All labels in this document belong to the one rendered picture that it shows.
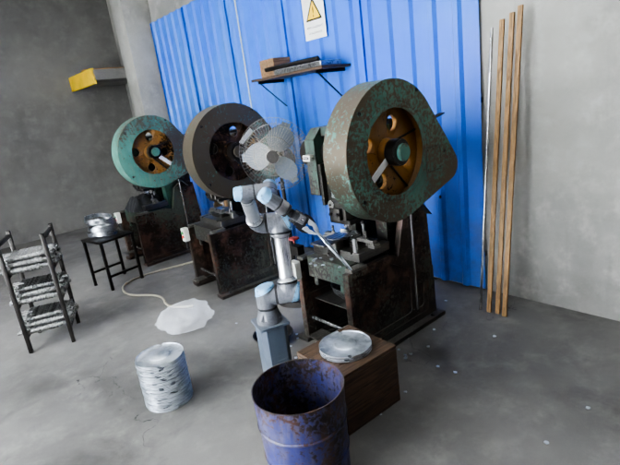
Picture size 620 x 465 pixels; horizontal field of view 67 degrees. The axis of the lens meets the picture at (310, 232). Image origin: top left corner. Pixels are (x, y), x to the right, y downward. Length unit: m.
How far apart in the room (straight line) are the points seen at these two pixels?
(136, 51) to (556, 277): 6.35
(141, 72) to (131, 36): 0.51
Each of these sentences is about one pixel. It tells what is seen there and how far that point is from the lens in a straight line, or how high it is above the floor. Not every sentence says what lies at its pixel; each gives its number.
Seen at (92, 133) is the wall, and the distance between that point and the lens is 9.18.
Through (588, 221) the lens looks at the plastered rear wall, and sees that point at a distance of 3.61.
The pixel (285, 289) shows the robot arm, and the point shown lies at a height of 0.66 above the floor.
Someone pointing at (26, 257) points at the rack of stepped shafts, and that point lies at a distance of 4.33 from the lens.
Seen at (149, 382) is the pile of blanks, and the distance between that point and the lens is 3.04.
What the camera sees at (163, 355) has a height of 0.31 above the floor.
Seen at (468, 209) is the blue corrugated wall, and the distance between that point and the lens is 3.94.
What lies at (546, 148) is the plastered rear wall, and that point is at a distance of 3.60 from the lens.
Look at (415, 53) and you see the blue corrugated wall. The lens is 4.05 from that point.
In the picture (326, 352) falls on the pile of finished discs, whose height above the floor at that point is 0.38.
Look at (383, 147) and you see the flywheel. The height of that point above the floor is 1.37.
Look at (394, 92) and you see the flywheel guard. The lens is 2.77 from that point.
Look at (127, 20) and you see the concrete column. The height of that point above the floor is 3.09.
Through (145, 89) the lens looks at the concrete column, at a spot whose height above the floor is 2.14.
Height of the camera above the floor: 1.69
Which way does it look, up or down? 16 degrees down
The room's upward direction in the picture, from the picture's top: 8 degrees counter-clockwise
